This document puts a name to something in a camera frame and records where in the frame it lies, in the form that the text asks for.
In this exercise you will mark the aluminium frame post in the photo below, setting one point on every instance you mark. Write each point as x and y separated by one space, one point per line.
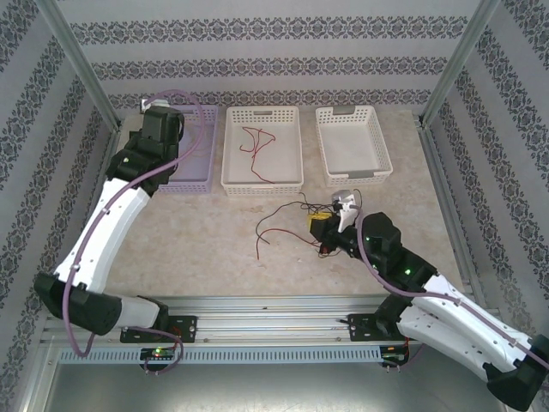
74 56
465 56

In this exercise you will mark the aluminium side rail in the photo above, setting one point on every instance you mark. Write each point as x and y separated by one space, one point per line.
444 193
114 143

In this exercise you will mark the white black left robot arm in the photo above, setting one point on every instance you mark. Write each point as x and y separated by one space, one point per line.
116 223

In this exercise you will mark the wide white plastic basket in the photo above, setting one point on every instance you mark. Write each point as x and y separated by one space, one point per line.
279 171

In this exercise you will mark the purple plastic basket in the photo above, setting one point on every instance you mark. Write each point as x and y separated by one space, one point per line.
195 171

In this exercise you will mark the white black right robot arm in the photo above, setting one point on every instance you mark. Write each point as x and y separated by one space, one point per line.
450 343

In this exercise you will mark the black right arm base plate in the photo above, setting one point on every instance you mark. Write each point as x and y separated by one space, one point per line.
360 328

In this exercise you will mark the metal sheet panel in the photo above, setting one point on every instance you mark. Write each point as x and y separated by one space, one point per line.
274 386

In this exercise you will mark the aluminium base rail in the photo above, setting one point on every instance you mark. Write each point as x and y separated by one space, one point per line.
274 319

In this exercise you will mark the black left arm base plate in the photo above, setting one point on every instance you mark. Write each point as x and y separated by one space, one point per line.
186 328

